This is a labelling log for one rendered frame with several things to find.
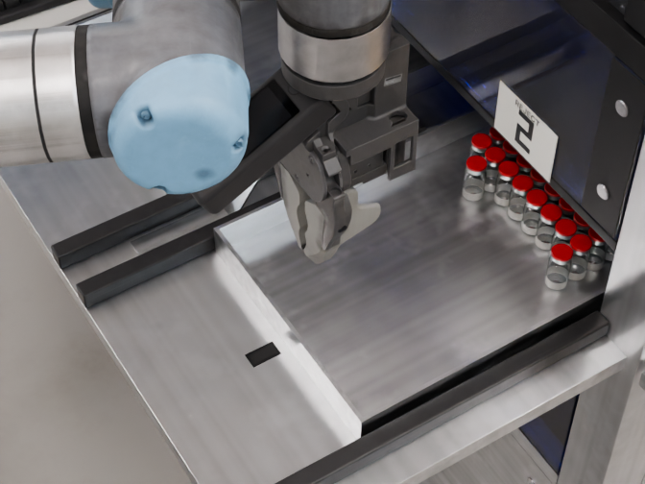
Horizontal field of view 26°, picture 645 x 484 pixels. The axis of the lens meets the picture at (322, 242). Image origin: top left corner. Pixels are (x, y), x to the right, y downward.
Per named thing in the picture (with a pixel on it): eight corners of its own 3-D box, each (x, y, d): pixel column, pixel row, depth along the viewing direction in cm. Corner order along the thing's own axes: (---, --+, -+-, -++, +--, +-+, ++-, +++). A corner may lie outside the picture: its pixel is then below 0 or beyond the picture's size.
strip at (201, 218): (253, 186, 142) (251, 146, 138) (269, 205, 141) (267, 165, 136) (131, 243, 138) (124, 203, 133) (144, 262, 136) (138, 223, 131)
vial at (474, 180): (475, 182, 143) (479, 151, 139) (488, 196, 141) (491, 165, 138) (457, 191, 142) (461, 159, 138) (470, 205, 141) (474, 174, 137)
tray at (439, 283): (494, 120, 149) (497, 96, 146) (656, 282, 134) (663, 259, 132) (215, 251, 137) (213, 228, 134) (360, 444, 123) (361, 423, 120)
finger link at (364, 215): (387, 260, 110) (392, 181, 103) (323, 291, 108) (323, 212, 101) (366, 234, 112) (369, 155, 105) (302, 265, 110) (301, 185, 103)
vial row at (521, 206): (480, 160, 145) (484, 129, 141) (590, 275, 135) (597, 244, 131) (463, 168, 144) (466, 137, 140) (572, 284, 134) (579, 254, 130)
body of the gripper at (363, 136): (417, 179, 103) (426, 57, 94) (318, 225, 100) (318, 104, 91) (361, 116, 108) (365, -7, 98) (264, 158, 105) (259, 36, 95)
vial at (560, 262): (558, 269, 135) (563, 238, 132) (572, 284, 134) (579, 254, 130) (539, 278, 134) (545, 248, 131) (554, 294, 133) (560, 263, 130)
